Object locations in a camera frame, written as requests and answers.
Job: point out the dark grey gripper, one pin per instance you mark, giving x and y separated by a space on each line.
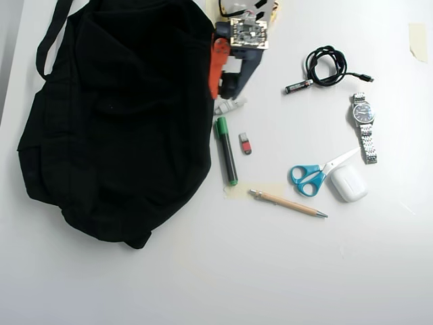
216 69

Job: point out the black fabric bag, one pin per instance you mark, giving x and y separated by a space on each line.
118 135

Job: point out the white grey adapter plug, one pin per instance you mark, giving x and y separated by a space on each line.
230 105

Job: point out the black AA battery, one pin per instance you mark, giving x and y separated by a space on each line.
297 88

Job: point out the red USB stick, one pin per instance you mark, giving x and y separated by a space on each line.
246 146

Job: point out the green and black marker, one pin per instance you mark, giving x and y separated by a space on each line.
226 149

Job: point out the long masking tape strip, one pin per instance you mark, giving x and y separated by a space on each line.
236 193

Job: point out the silver metal wristwatch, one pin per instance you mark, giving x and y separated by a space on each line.
362 113

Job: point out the wooden ballpoint pen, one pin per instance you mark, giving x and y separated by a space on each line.
287 203

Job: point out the white earbuds case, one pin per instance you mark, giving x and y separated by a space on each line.
348 184

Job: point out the short masking tape piece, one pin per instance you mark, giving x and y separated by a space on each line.
417 40

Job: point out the bare camera circuit board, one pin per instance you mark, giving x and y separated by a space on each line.
249 34

